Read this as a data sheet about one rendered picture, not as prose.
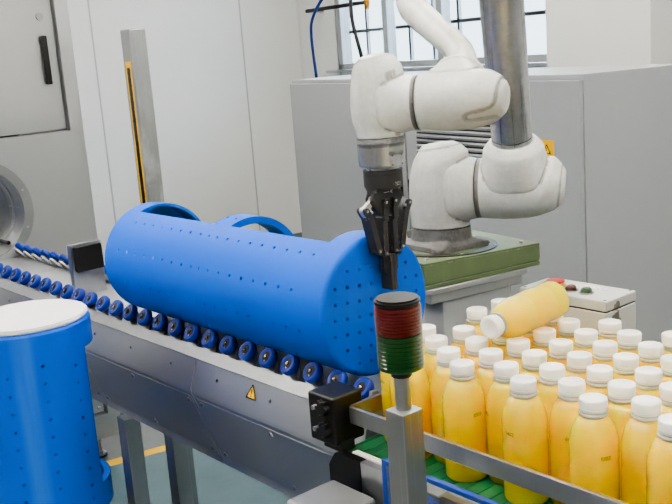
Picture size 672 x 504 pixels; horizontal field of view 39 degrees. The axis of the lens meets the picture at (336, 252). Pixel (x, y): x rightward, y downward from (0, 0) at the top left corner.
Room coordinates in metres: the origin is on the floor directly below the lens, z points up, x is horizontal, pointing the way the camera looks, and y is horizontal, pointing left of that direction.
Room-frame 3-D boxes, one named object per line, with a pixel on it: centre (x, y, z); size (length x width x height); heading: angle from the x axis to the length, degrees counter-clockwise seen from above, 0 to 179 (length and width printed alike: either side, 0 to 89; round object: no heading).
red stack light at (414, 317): (1.23, -0.08, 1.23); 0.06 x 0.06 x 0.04
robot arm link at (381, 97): (1.79, -0.11, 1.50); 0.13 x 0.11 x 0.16; 71
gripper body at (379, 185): (1.79, -0.10, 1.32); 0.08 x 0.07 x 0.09; 130
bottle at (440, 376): (1.49, -0.17, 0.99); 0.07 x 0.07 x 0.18
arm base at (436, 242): (2.46, -0.27, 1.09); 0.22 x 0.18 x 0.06; 35
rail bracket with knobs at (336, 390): (1.59, 0.02, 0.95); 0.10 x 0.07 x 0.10; 130
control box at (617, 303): (1.78, -0.46, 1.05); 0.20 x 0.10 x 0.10; 40
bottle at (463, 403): (1.42, -0.19, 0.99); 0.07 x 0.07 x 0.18
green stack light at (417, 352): (1.23, -0.08, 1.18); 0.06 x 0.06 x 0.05
